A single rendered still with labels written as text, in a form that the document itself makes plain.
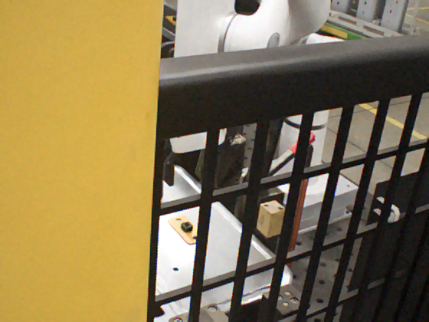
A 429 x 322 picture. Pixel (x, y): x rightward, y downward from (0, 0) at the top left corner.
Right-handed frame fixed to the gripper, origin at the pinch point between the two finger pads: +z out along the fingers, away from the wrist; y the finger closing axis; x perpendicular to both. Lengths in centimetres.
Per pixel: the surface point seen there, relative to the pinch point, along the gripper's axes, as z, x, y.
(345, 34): 88, -285, -323
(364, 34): 85, -273, -335
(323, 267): 42, -7, -46
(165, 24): -4, -68, -30
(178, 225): 11.6, -1.3, 1.1
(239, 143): 5.7, -14.9, -20.5
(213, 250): 11.9, 7.2, -1.2
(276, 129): -6.3, 1.9, -15.7
